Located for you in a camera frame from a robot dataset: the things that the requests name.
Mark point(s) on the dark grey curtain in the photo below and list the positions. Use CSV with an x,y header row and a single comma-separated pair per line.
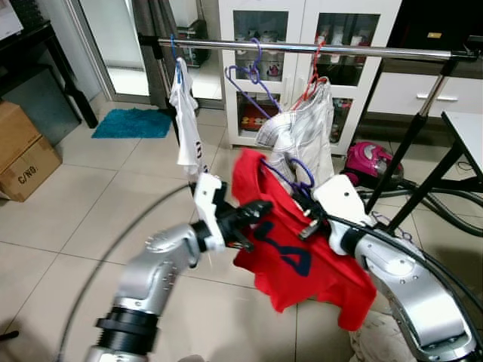
x,y
155,19

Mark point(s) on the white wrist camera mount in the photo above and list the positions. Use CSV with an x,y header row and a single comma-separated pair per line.
x,y
207,194
343,197

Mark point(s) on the red plastic hanger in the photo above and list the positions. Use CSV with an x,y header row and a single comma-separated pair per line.
x,y
306,94

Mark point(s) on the red t-shirt navy print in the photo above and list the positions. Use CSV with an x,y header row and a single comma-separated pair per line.
x,y
321,290

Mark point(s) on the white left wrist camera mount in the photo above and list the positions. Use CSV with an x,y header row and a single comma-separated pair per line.
x,y
207,194

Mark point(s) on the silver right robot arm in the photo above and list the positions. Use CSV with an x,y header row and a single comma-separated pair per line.
x,y
411,290

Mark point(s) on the white glass-door cabinet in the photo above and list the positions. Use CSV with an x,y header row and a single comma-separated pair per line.
x,y
299,23

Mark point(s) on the blue plastic hanger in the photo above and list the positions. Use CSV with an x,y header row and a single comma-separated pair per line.
x,y
179,69

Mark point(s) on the small white t-shirt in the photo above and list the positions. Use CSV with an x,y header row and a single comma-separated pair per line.
x,y
186,113

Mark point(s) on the white folding table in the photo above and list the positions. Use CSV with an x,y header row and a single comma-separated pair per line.
x,y
468,132

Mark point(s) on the steel clothes rail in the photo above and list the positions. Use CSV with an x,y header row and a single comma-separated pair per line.
x,y
339,50

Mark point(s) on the black side table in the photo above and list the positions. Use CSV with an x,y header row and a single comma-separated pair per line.
x,y
30,34

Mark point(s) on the black cabinet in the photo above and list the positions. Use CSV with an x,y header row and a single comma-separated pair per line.
x,y
438,19

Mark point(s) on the plain cardboard box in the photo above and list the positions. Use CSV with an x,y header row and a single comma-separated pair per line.
x,y
15,132

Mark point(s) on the cardboard box printed C/NO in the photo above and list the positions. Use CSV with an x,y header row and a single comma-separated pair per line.
x,y
30,177

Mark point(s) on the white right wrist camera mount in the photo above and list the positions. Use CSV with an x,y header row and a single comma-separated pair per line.
x,y
343,197

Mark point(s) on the white striped shirt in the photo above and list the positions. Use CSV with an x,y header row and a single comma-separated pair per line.
x,y
309,132

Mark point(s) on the pink vacuum cleaner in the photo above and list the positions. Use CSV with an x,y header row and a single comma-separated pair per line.
x,y
367,160

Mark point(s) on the glass sliding door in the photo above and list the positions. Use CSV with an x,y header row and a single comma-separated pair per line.
x,y
113,45

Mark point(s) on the white crumpled cloth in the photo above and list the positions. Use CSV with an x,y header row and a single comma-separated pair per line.
x,y
377,339

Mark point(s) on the purple plastic hanger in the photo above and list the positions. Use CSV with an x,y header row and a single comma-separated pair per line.
x,y
310,178
256,54

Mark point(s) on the white drawer unit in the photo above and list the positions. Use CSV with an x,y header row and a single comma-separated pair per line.
x,y
411,94

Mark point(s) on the teal floor mat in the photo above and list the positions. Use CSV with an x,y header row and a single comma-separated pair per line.
x,y
132,124

